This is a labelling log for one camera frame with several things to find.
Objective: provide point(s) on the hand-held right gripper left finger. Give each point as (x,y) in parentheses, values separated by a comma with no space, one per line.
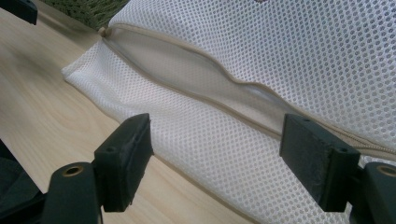
(124,161)

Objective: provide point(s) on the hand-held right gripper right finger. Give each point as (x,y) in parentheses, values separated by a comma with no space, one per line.
(317,161)

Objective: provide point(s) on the green woven plastic basket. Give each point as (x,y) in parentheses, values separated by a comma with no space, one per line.
(87,11)

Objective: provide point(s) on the white mesh laundry bag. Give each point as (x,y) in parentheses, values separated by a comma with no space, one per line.
(249,77)

